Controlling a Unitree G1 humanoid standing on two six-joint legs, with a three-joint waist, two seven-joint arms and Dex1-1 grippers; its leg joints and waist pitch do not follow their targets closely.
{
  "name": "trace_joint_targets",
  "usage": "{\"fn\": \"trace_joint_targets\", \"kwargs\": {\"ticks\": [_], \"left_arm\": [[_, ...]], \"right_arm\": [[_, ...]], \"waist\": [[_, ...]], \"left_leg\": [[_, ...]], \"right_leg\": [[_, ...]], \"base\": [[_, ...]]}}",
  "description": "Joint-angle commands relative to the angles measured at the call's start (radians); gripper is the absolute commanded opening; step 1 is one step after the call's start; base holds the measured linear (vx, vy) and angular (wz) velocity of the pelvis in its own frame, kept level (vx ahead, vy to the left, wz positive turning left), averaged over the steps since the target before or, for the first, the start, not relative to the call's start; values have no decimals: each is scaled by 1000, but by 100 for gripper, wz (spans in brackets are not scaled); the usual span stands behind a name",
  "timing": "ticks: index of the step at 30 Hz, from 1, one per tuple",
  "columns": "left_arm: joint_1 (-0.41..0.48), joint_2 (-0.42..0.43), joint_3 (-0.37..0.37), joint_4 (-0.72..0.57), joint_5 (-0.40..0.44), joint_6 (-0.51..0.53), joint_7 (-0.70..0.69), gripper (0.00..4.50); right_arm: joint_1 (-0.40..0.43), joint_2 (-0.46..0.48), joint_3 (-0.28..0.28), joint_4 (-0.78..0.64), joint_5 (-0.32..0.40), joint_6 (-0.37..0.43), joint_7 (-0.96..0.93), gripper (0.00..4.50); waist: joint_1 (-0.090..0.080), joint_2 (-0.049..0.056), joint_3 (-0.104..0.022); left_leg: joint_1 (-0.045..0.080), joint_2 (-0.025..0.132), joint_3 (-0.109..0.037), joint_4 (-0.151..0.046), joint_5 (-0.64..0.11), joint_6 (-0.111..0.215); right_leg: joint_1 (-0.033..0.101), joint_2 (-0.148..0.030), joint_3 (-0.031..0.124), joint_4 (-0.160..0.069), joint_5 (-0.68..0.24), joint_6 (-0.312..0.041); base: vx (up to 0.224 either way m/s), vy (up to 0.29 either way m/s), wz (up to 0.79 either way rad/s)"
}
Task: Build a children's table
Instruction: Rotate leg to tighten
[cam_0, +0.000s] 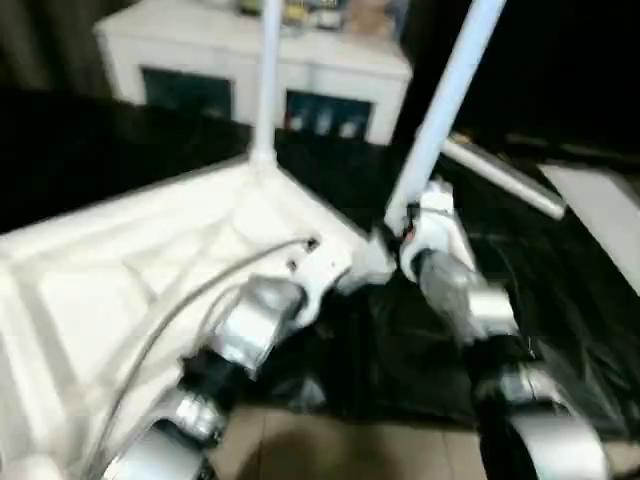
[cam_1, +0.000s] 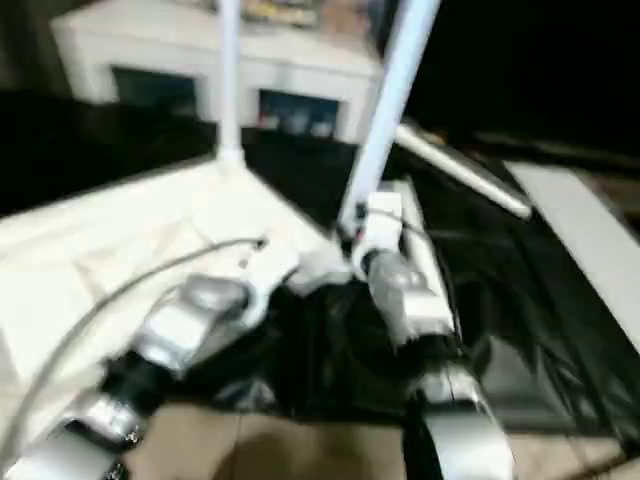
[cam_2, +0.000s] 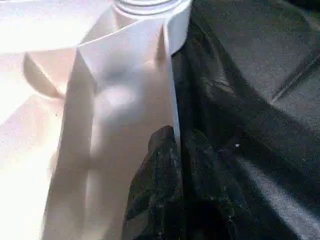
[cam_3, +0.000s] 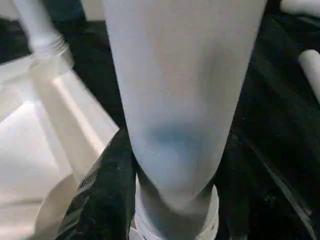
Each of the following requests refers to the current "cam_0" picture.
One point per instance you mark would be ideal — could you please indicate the white plastic table leg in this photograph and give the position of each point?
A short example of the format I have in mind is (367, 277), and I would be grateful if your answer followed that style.
(267, 80)
(505, 178)
(445, 100)

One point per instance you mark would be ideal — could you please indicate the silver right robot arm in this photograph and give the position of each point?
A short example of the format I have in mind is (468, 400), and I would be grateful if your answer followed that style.
(480, 320)

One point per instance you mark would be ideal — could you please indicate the white cabinet with glass doors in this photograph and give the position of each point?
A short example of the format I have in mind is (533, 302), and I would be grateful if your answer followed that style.
(190, 45)

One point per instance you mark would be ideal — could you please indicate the black work mat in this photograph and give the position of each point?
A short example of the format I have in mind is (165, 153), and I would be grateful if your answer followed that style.
(560, 330)

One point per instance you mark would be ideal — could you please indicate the flat white board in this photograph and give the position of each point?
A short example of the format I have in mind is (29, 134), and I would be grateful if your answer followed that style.
(600, 220)

